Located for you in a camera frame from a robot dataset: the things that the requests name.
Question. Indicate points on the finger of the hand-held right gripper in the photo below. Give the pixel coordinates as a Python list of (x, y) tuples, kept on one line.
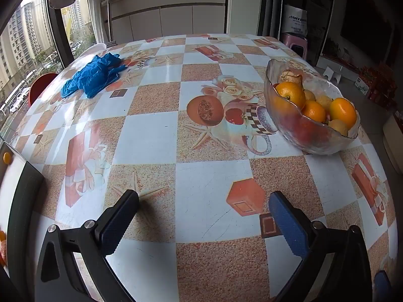
[(382, 286)]

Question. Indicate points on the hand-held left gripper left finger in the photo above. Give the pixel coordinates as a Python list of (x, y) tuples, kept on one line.
[(121, 223)]

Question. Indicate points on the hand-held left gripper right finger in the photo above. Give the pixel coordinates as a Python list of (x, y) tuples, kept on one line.
[(288, 223)]

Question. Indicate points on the clear glass bowl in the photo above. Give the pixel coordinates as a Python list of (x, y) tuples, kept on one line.
[(314, 141)]

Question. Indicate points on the white tray with dark rim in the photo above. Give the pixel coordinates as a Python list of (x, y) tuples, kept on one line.
[(26, 201)]

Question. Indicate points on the printed checkered tablecloth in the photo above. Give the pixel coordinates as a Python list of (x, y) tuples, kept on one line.
[(201, 188)]

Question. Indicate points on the pale yellow fruit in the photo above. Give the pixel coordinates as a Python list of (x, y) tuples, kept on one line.
[(324, 100), (339, 126), (310, 95)]

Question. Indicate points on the beige upholstered seat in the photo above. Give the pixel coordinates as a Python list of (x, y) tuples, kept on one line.
[(393, 144)]

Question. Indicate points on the blue cloth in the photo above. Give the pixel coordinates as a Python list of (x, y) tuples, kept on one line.
[(91, 75)]

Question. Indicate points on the green and white box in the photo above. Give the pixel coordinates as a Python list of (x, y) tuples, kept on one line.
[(362, 85)]

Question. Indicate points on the small white step stool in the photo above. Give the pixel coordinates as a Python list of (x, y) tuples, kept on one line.
[(333, 73)]

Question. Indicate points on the red plastic chair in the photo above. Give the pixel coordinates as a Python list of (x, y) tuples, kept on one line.
[(39, 83)]

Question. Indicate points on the row of parked cars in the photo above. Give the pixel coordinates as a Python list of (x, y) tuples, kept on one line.
[(15, 99)]

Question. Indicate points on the stack of red gift boxes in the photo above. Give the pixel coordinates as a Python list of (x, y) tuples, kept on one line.
[(382, 85)]

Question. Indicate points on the pink plastic stool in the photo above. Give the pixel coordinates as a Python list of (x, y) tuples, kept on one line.
[(294, 42)]

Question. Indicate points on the white shopping bag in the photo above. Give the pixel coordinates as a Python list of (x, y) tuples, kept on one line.
[(296, 20)]

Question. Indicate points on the white cabinet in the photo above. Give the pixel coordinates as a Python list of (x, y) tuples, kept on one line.
[(176, 22)]

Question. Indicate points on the row of apartment buildings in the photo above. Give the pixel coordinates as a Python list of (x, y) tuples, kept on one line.
[(19, 37)]

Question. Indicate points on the black television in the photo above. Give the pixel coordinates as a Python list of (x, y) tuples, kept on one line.
[(368, 25)]

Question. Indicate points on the metal pole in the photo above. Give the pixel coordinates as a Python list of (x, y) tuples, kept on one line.
[(110, 6)]

